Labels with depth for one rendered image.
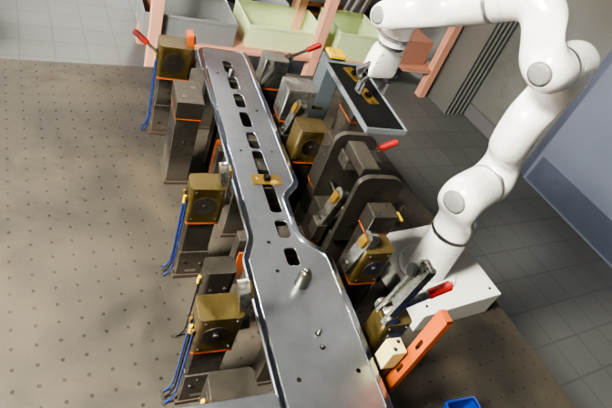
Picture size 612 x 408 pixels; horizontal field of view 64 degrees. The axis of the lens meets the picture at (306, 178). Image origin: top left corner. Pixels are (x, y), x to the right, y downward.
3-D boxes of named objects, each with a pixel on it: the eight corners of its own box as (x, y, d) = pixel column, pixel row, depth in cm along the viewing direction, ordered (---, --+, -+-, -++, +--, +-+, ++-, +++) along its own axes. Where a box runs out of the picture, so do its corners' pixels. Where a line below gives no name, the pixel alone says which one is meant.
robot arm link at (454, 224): (477, 238, 146) (518, 179, 131) (441, 261, 135) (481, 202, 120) (447, 211, 152) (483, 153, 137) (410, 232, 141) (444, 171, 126)
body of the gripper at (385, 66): (399, 35, 146) (383, 68, 153) (372, 34, 140) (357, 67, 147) (413, 49, 141) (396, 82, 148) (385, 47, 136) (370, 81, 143)
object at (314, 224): (282, 280, 148) (312, 214, 130) (291, 280, 149) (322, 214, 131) (286, 291, 145) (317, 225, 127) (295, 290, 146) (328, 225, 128)
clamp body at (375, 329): (321, 380, 128) (374, 300, 106) (355, 374, 132) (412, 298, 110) (330, 404, 124) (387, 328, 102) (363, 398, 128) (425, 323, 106)
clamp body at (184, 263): (158, 261, 140) (176, 171, 118) (200, 260, 145) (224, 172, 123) (161, 280, 135) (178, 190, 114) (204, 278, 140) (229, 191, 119)
